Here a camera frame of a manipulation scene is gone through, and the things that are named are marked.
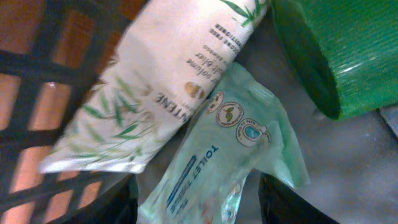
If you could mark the dark grey plastic basket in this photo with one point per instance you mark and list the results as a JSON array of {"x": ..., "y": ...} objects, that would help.
[{"x": 50, "y": 53}]

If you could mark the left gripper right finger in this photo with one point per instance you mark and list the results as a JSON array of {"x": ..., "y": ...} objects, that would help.
[{"x": 280, "y": 204}]

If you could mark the green lid jar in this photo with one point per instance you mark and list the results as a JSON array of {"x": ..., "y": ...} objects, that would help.
[{"x": 344, "y": 51}]

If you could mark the white bamboo print tube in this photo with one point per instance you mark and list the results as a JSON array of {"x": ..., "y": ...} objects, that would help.
[{"x": 166, "y": 64}]

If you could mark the mint toilet tissue pack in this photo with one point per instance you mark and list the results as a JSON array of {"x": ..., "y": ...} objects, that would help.
[{"x": 242, "y": 127}]

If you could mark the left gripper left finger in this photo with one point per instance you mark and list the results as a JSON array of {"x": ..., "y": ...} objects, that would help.
[{"x": 116, "y": 206}]

